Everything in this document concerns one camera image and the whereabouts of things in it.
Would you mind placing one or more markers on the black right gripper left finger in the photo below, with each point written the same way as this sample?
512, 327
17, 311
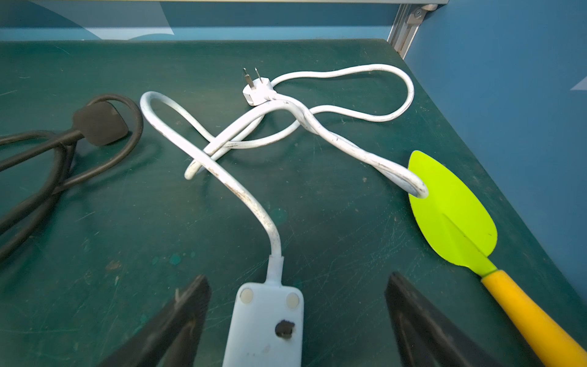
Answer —
172, 336

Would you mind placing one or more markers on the green yellow garden trowel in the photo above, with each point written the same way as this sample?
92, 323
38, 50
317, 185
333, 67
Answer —
460, 230

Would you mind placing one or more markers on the white power strip with cord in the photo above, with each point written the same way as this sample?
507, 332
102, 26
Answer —
268, 318

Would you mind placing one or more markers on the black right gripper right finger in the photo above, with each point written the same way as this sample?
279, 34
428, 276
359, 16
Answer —
424, 335

